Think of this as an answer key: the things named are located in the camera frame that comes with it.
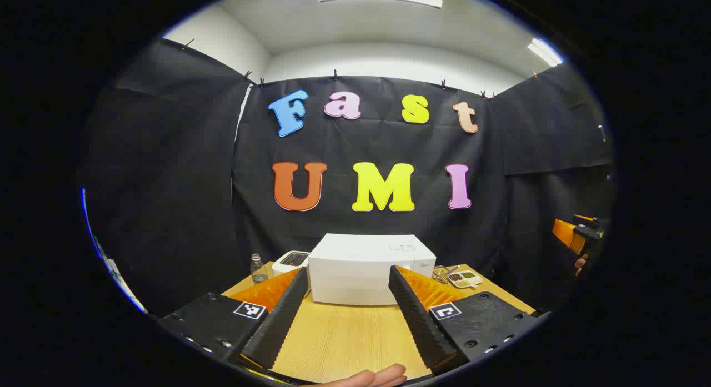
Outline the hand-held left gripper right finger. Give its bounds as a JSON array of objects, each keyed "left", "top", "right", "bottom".
[{"left": 388, "top": 265, "right": 550, "bottom": 371}]

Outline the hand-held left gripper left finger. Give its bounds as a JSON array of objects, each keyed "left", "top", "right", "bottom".
[{"left": 157, "top": 267, "right": 309, "bottom": 371}]

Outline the white microwave oven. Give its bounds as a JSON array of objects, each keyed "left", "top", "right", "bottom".
[{"left": 307, "top": 233, "right": 437, "bottom": 306}]

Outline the clear plastic water bottle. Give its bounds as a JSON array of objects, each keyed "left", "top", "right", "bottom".
[{"left": 250, "top": 253, "right": 269, "bottom": 285}]

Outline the white divided dish of beans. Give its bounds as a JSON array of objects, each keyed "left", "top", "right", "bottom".
[{"left": 447, "top": 270, "right": 484, "bottom": 289}]

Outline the white toaster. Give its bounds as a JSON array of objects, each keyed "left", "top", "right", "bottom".
[{"left": 272, "top": 251, "right": 310, "bottom": 278}]

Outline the small ceiling light panel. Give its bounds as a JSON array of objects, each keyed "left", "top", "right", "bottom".
[{"left": 527, "top": 38, "right": 564, "bottom": 67}]

